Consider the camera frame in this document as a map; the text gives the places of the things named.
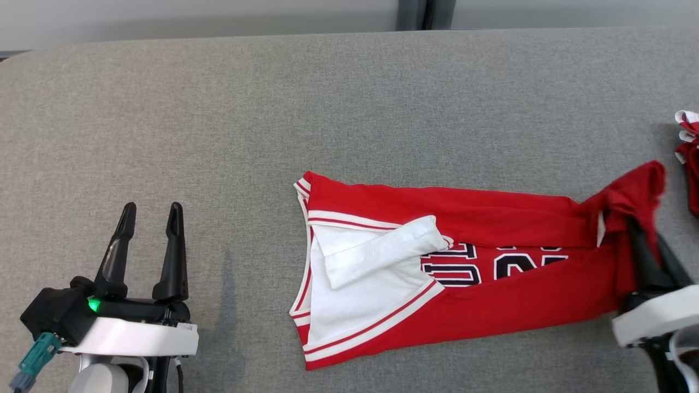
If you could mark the grey partition post rounded feet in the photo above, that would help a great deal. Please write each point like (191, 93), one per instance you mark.
(415, 13)

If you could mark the red jersey with white sleeves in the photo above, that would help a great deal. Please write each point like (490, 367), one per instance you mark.
(491, 218)

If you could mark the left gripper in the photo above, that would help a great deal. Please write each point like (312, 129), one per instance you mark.
(136, 335)

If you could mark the red shorts with number 23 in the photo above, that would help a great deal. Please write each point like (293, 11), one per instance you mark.
(692, 169)

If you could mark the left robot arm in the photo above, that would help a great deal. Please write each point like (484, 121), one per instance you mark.
(101, 379)

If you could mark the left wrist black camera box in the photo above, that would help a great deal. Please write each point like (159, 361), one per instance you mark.
(54, 316)

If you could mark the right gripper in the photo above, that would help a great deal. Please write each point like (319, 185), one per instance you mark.
(661, 316)

